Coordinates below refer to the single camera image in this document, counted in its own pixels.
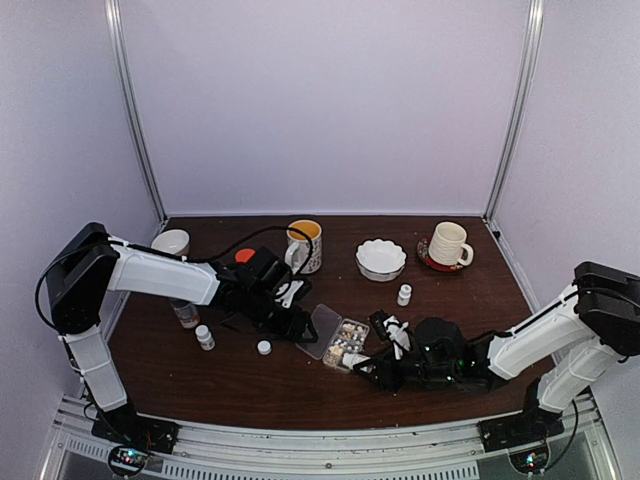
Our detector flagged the aluminium frame post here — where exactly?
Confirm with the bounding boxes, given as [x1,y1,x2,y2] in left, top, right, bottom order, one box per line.
[104,0,169,227]
[483,0,545,225]

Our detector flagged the white pills in organizer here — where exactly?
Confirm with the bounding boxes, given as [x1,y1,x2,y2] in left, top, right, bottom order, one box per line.
[323,318,370,367]

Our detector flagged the small white pill bottle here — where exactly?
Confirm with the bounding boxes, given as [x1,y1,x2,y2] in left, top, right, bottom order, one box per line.
[195,325,215,351]

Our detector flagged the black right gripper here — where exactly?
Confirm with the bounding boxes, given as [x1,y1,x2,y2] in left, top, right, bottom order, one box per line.
[354,344,458,393]

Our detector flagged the white scalloped dish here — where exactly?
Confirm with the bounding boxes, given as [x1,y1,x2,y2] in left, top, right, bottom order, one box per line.
[355,239,407,283]

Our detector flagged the orange pill bottle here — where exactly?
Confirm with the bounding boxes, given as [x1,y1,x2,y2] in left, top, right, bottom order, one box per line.
[234,248,256,264]

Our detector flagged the grey-capped orange label bottle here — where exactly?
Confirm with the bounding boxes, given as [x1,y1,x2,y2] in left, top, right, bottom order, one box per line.
[171,302,200,329]

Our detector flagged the white ribbed cup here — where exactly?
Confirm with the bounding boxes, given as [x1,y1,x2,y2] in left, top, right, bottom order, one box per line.
[428,221,474,267]

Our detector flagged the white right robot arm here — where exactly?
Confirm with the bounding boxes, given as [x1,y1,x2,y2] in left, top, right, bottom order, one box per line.
[342,262,639,442]

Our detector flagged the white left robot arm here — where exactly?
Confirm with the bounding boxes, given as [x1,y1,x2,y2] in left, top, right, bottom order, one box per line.
[34,222,318,444]

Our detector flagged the yellow-lined patterned mug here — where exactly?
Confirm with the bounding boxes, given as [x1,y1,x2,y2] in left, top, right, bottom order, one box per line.
[284,219,322,275]

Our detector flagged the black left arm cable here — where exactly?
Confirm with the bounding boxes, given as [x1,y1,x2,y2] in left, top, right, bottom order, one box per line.
[33,224,313,331]

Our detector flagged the clear plastic pill organizer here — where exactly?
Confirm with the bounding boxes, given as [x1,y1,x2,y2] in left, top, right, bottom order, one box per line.
[296,304,370,373]

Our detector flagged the aluminium frame post right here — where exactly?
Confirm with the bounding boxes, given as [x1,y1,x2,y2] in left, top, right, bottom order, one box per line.
[483,0,545,225]

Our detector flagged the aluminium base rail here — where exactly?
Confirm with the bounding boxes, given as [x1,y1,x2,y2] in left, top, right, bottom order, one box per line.
[35,394,623,479]

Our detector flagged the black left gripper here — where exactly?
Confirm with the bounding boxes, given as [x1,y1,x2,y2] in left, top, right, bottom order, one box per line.
[242,287,319,343]

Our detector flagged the white ceramic bowl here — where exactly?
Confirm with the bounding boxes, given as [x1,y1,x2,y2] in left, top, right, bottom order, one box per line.
[151,229,190,256]

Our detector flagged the red saucer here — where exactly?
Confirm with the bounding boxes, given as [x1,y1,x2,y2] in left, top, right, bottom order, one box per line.
[416,237,464,273]

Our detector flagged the aluminium frame post left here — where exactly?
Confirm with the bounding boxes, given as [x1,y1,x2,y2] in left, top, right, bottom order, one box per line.
[104,0,169,227]

